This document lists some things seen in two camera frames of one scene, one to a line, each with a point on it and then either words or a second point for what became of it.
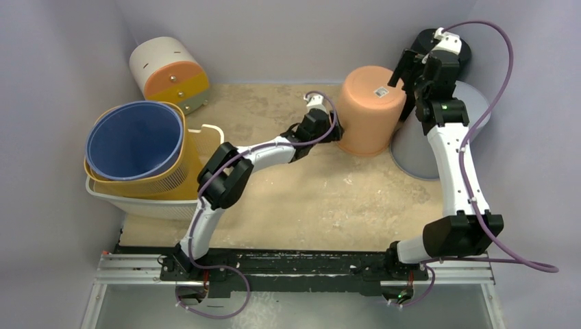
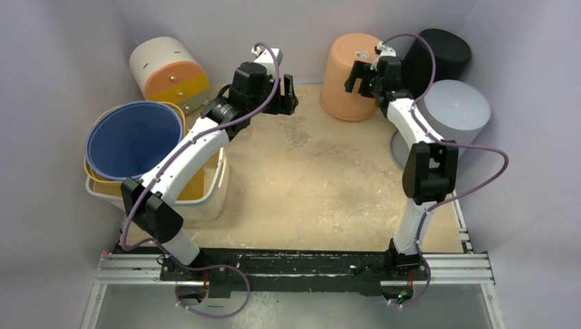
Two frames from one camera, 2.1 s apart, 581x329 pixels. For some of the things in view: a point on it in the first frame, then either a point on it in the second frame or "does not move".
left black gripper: x=335 y=136 → x=283 y=105
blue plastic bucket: x=131 y=140 does not move
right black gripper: x=412 y=66 → x=360 y=72
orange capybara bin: x=369 y=110 → x=344 y=52
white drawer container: x=165 y=69 does not move
